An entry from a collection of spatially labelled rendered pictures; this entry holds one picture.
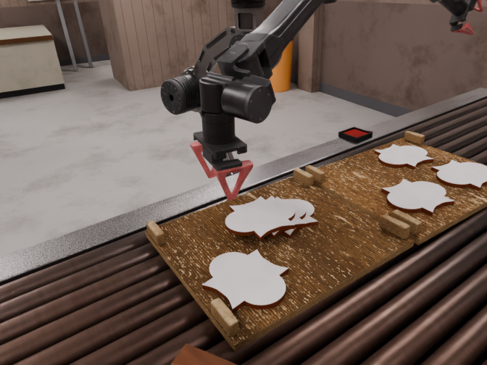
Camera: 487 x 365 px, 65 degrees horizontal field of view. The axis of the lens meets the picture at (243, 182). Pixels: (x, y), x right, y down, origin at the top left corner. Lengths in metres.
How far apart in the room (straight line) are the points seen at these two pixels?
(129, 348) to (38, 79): 6.07
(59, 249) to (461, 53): 3.60
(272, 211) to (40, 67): 5.93
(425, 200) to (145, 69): 5.33
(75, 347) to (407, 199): 0.70
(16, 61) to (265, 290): 6.09
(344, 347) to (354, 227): 0.28
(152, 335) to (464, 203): 0.70
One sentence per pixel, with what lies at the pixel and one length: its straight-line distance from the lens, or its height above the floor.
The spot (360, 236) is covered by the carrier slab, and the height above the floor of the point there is 0.94.
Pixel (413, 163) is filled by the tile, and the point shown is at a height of 0.95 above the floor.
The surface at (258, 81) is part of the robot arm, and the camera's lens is 0.62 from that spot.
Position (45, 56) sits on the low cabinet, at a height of 0.51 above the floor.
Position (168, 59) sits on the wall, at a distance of 6.05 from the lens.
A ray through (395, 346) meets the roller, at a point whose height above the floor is 0.92.
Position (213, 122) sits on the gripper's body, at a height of 1.18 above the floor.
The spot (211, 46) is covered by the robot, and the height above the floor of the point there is 1.11.
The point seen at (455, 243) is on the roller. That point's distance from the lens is 0.88.
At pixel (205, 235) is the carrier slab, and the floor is 0.94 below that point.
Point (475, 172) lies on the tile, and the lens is 1.10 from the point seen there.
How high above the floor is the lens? 1.39
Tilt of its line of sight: 28 degrees down
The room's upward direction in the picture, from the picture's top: 3 degrees counter-clockwise
